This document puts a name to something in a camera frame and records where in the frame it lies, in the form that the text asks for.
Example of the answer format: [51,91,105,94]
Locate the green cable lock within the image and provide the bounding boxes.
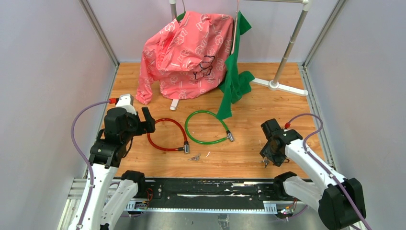
[184,110,235,145]

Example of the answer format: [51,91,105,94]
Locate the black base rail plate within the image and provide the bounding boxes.
[129,178,294,213]

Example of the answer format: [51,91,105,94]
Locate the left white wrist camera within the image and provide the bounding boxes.
[115,94,137,115]

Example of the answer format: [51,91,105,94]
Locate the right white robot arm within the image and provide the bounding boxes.
[259,119,366,230]

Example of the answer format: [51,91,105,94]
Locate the green cloth garment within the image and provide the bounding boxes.
[216,11,255,120]

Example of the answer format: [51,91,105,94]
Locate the pink patterned jacket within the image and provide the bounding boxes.
[136,11,234,104]

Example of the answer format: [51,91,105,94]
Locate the white metal clothes rack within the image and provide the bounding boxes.
[169,0,311,111]

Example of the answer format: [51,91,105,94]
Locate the red cable lock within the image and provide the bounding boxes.
[147,118,191,154]

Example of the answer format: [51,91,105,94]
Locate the keys near red lock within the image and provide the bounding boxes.
[189,154,201,161]

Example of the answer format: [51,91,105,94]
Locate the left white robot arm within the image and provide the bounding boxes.
[68,105,156,230]

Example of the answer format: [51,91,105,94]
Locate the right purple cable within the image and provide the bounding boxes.
[284,113,373,230]

